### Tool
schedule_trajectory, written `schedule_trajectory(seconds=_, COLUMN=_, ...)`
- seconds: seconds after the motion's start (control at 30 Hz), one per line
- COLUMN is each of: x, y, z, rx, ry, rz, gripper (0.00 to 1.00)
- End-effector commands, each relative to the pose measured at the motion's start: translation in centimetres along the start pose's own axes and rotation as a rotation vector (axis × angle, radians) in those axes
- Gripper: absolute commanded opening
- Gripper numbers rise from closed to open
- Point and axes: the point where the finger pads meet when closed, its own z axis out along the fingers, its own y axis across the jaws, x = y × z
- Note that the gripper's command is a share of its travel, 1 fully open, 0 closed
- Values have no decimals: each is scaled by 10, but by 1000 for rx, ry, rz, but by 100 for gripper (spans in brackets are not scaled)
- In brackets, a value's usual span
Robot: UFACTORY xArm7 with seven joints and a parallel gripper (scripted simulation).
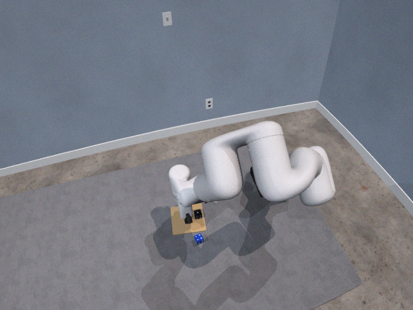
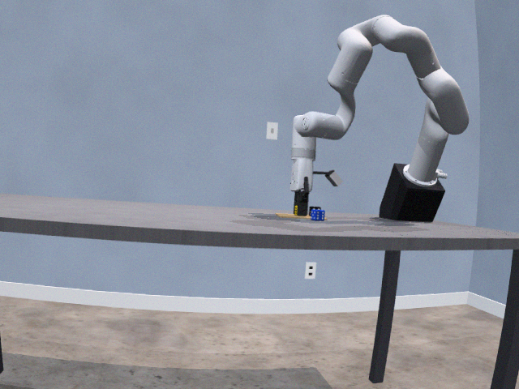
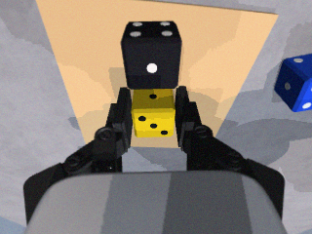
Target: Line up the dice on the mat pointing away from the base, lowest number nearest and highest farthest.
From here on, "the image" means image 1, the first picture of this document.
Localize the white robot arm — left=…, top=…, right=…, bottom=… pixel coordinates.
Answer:
left=168, top=121, right=336, bottom=207

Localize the blue die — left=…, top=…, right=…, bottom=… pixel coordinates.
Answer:
left=194, top=233, right=204, bottom=244

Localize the black die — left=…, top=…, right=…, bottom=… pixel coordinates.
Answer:
left=194, top=209, right=202, bottom=219

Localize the tan flat mat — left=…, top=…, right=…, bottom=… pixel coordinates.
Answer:
left=170, top=203, right=207, bottom=235

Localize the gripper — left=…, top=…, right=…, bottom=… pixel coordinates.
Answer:
left=177, top=202, right=193, bottom=224

